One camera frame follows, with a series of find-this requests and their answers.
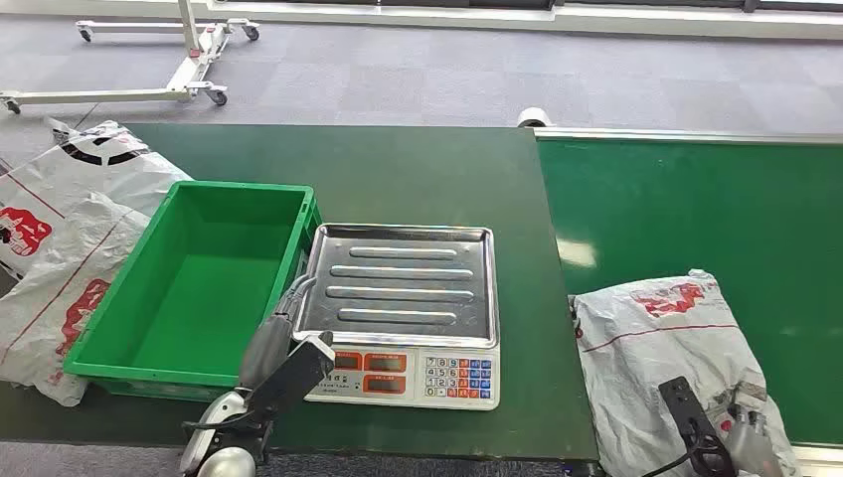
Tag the grey plastic mailer package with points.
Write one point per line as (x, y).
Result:
(658, 349)

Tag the white weighing scale steel tray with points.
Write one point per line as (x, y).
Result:
(402, 296)

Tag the green plastic basket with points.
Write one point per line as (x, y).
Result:
(197, 296)

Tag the green conveyor belt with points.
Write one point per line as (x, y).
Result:
(691, 210)

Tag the white mailer bag black print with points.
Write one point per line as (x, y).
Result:
(99, 171)

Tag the white mailer bag red print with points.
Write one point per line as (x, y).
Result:
(59, 276)

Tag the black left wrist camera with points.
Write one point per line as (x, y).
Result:
(296, 378)

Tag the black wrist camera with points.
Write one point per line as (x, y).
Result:
(688, 411)
(296, 378)

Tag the white wheeled stand frame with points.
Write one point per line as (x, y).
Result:
(191, 69)

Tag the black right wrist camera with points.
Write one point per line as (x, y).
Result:
(688, 411)

